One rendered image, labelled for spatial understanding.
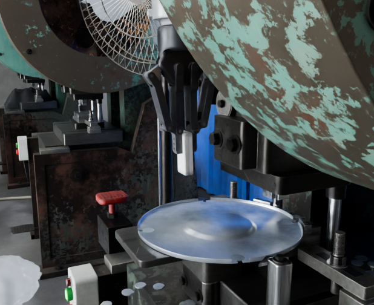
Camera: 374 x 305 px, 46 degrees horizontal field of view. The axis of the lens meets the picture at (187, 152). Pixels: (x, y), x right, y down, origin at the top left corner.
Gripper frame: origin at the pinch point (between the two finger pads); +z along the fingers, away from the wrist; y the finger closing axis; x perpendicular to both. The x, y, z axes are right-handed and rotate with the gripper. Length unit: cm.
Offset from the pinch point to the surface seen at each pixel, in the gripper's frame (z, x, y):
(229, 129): -3.1, 0.8, -8.0
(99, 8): -32, -94, -13
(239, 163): 1.9, 4.4, -7.9
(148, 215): 13.9, -10.5, 3.1
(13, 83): 24, -660, -23
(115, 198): 16.1, -30.3, 3.9
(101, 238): 26.3, -32.9, 7.2
